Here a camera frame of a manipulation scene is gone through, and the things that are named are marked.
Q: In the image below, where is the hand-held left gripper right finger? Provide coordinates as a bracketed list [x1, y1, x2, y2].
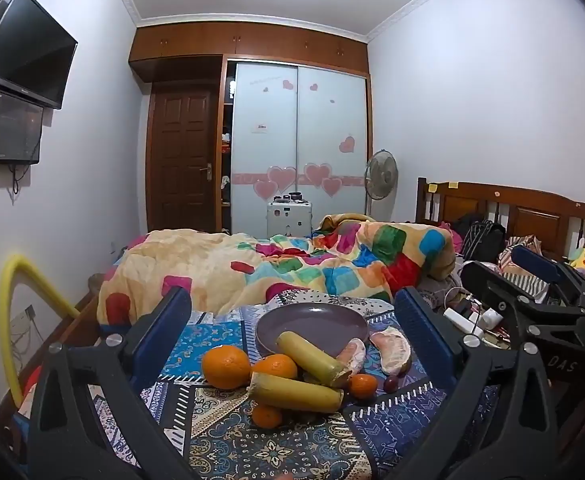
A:
[394, 286, 561, 480]

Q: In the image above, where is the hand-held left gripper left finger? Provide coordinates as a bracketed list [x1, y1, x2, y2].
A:
[26, 286, 193, 480]

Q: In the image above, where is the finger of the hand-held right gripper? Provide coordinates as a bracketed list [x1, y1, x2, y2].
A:
[460, 260, 581, 333]
[511, 245, 585, 306]

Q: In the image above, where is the pomelo piece with rind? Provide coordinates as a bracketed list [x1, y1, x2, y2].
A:
[369, 326, 413, 377]

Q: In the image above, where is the peeled pomelo segment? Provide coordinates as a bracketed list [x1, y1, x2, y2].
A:
[336, 337, 367, 376]

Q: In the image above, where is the large orange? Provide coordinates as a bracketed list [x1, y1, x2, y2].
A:
[201, 344, 251, 390]

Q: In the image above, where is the small tangerine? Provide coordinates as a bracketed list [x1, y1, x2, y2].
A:
[251, 404, 284, 429]
[349, 374, 378, 400]

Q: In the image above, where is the purple plate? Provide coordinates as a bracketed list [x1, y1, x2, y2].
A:
[255, 302, 370, 358]

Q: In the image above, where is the sugarcane piece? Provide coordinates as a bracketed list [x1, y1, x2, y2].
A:
[250, 372, 344, 415]
[277, 331, 354, 389]

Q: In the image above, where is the medium orange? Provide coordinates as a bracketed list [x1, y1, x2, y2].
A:
[251, 354, 299, 386]

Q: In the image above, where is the pink striped cloth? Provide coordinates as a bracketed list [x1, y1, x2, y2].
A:
[500, 247, 551, 303]

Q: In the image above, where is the black backpack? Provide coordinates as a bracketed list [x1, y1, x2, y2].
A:
[460, 219, 507, 263]

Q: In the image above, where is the grey fluffy cloth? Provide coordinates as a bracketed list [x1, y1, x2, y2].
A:
[417, 274, 462, 307]

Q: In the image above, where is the white power strip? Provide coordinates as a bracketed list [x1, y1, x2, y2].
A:
[443, 307, 484, 337]

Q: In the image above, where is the wooden bed headboard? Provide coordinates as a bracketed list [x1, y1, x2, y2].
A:
[417, 176, 585, 261]

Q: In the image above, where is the colourful patchwork blanket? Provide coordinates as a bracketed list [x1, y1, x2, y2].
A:
[97, 214, 456, 326]

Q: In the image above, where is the blue patterned mat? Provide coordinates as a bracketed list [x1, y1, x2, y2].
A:
[87, 290, 499, 480]

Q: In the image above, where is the standing fan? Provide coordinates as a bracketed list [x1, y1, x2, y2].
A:
[364, 150, 399, 217]

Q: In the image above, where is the white hard case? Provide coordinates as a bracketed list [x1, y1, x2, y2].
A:
[266, 194, 314, 237]

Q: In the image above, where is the brown wooden door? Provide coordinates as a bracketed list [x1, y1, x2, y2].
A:
[147, 82, 222, 234]

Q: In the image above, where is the yellow foam tube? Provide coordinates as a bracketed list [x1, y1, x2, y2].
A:
[0, 254, 81, 408]

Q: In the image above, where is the wooden wardrobe with glass doors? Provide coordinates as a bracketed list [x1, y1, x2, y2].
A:
[128, 22, 372, 236]

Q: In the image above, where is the black flat television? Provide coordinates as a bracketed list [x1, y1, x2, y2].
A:
[0, 0, 78, 110]

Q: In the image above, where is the wall socket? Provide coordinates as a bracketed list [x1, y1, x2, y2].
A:
[11, 305, 37, 333]

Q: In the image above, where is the small black wall monitor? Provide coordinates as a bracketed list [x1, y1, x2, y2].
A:
[0, 91, 44, 166]

